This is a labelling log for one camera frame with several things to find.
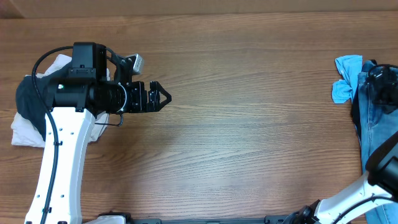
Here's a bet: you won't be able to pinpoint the light blue shirt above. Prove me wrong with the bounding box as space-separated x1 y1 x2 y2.
331 55 363 104

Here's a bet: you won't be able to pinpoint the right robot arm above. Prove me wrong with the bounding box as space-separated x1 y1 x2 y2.
285 60 397 223

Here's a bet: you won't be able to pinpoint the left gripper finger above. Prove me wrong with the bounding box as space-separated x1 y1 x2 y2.
150 81 172 100
149 98 172 112

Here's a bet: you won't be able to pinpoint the light blue denim jeans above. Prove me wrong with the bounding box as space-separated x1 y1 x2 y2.
356 60 397 224

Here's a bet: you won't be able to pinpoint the dark navy folded shirt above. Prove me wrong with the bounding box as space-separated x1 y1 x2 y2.
16 64 68 141

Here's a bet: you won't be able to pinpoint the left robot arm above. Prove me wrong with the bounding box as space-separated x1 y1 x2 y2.
24 42 172 223

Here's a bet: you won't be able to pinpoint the black garment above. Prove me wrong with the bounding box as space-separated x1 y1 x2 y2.
351 59 377 141

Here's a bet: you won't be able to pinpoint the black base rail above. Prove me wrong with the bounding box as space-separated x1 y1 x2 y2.
98 212 299 224

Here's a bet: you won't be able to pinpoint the white crumpled cloth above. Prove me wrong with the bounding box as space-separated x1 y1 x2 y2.
11 54 111 148

